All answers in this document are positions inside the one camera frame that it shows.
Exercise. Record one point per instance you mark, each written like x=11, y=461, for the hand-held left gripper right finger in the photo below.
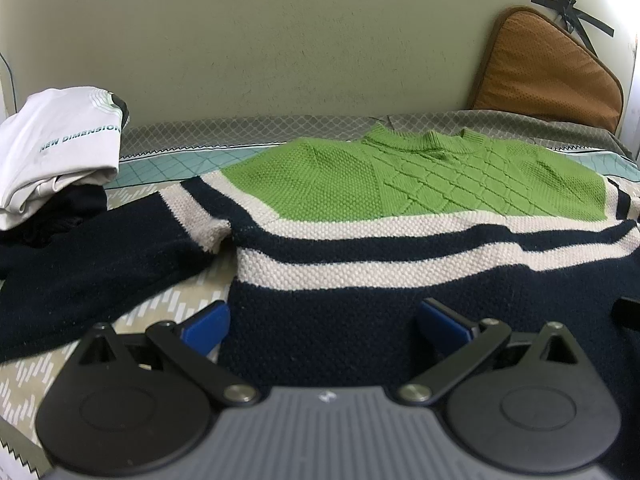
x=442, y=324

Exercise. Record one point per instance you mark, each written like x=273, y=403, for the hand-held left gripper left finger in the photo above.
x=209, y=327

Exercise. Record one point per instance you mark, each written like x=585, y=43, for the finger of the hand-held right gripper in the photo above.
x=627, y=312

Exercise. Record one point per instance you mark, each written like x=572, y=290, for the green navy cream knit sweater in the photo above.
x=380, y=260

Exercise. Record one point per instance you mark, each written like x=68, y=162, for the patterned bed sheet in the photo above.
x=167, y=305

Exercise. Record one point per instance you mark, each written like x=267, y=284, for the dark cloth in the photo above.
x=86, y=197

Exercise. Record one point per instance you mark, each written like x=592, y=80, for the folded white printed t-shirt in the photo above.
x=60, y=145

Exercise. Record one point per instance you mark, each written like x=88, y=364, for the brown cushion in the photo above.
x=545, y=72

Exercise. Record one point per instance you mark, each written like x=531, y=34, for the black tape cross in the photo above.
x=575, y=12

